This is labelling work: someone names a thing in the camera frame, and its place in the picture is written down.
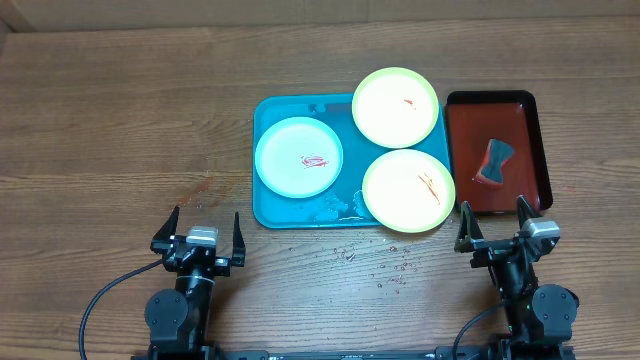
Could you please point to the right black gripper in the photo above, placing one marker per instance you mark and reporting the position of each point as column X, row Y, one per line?
column 501, row 251

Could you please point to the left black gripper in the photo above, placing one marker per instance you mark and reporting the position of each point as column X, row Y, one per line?
column 161, row 241

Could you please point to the orange black sponge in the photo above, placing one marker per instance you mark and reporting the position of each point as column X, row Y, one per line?
column 496, row 155

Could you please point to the light blue plate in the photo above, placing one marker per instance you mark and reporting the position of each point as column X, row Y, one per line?
column 299, row 157

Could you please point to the yellow-green plate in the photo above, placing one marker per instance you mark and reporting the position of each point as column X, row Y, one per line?
column 395, row 107
column 408, row 191

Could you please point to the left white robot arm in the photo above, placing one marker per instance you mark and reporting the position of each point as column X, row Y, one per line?
column 178, row 316

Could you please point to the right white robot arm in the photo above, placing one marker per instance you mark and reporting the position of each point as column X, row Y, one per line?
column 539, row 317

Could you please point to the black red lacquer tray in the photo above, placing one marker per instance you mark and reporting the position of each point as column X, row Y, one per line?
column 472, row 119

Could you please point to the teal plastic tray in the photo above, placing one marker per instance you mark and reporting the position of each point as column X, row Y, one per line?
column 340, row 204

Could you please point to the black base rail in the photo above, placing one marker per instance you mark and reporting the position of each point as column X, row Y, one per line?
column 350, row 356

